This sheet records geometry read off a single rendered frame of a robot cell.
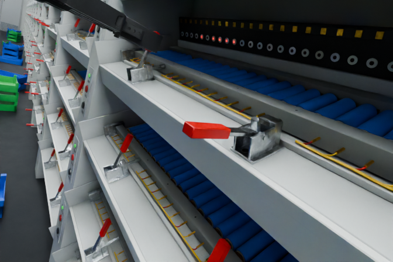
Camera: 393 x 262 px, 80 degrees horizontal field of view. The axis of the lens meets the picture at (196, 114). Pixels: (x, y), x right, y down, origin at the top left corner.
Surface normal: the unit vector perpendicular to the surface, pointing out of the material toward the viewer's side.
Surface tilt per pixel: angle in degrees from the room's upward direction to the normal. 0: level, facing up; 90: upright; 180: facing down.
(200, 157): 112
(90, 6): 92
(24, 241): 0
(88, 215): 22
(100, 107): 90
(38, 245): 0
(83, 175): 90
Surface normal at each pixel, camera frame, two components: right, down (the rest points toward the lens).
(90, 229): -0.02, -0.91
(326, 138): -0.83, 0.25
